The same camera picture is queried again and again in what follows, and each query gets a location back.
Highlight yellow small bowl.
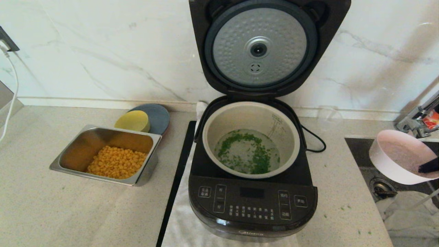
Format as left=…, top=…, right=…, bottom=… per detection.
left=114, top=110, right=151, bottom=133

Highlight yellow corn kernels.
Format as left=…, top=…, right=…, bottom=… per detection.
left=86, top=145, right=148, bottom=179

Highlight clear glass cup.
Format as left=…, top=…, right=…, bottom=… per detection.
left=317, top=106, right=343, bottom=129

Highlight white crumpled cloth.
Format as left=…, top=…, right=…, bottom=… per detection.
left=376, top=190, right=439, bottom=247

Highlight metal sink drain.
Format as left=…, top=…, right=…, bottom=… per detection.
left=370, top=177, right=398, bottom=200

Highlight red-orange small item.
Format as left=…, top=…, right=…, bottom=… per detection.
left=424, top=110, right=439, bottom=130

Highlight stainless steel sink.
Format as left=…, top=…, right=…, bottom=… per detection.
left=345, top=137, right=439, bottom=208

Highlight white round bowl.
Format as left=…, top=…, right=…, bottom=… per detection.
left=369, top=129, right=439, bottom=185

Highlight white cable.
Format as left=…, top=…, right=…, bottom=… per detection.
left=0, top=41, right=20, bottom=143

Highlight grey appliance edge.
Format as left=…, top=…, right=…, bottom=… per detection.
left=0, top=81, right=24, bottom=129

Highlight blue-grey round plate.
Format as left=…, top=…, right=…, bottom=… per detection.
left=128, top=104, right=170, bottom=136

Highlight chopped green vegetables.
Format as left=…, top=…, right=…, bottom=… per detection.
left=215, top=129, right=280, bottom=174

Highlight black power cord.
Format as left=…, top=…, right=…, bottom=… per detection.
left=301, top=125, right=327, bottom=153

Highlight black rice cooker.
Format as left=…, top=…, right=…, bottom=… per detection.
left=188, top=96, right=318, bottom=241

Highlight stainless steel tray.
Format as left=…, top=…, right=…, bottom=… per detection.
left=49, top=125, right=162, bottom=187

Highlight white towel under cooker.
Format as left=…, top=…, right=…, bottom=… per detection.
left=161, top=102, right=299, bottom=247

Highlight black rice cooker lid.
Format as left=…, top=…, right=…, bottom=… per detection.
left=188, top=0, right=352, bottom=98

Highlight grey inner pot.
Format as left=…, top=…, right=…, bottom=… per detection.
left=202, top=101, right=300, bottom=179

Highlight chrome faucet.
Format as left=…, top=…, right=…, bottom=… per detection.
left=394, top=91, right=439, bottom=139

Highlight black wall socket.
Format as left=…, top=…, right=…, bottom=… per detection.
left=0, top=26, right=21, bottom=53

